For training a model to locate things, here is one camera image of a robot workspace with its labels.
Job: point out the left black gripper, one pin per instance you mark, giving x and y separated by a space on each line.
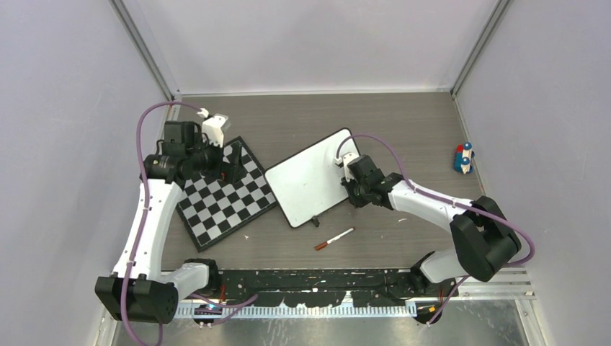
230 171

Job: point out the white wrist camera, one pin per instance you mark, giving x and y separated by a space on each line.
345 159
214 127

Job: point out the white whiteboard black frame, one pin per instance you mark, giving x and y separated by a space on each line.
309 183

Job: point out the black white chessboard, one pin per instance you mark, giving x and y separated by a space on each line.
211 209

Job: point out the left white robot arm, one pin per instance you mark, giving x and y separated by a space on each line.
136 289

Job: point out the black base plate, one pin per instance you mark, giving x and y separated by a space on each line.
323 288

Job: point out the blue red toy car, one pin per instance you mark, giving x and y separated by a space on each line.
464 155

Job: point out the slotted cable duct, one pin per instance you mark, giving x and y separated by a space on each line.
344 310

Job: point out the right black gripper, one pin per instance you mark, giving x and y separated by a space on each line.
349 184

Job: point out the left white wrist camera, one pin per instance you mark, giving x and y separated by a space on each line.
214 127

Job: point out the red white marker pen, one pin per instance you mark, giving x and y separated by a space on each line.
333 239

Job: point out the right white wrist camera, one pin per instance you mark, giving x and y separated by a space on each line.
345 159

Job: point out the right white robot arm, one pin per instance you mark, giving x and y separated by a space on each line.
482 243

